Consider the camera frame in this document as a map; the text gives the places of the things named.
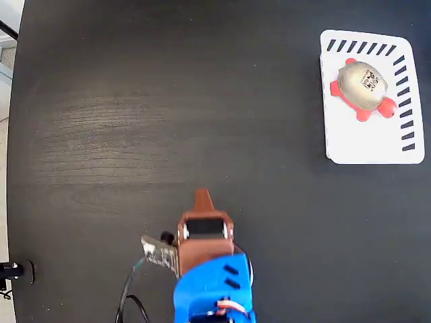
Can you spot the red turtle toy gold shell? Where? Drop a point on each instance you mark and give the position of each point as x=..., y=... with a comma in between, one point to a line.
x=362, y=85

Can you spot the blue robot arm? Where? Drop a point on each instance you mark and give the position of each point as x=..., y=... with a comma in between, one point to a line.
x=208, y=286

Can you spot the white plastic tray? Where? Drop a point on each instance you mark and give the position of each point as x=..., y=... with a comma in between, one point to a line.
x=357, y=144

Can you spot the black table clamp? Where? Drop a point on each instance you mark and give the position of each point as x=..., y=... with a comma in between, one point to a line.
x=15, y=270

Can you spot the black diagonal bar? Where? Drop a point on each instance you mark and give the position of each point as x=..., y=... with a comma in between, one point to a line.
x=8, y=28

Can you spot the small camera circuit board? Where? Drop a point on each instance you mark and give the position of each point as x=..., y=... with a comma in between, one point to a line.
x=161, y=254

